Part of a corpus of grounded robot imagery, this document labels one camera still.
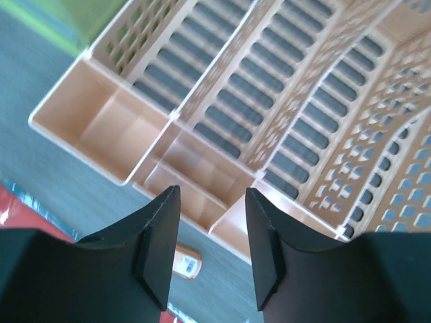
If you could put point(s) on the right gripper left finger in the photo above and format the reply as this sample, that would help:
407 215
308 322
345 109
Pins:
121 273

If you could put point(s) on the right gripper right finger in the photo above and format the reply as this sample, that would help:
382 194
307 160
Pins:
301 275

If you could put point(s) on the orange highlighter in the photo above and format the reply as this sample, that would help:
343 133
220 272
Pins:
187 262

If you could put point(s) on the orange plastic file organizer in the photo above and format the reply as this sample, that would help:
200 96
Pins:
323 106

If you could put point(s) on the green metal drawer cabinet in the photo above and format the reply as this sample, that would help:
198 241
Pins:
70 25

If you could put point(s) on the red A4 folder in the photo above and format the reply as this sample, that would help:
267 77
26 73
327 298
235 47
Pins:
19 209

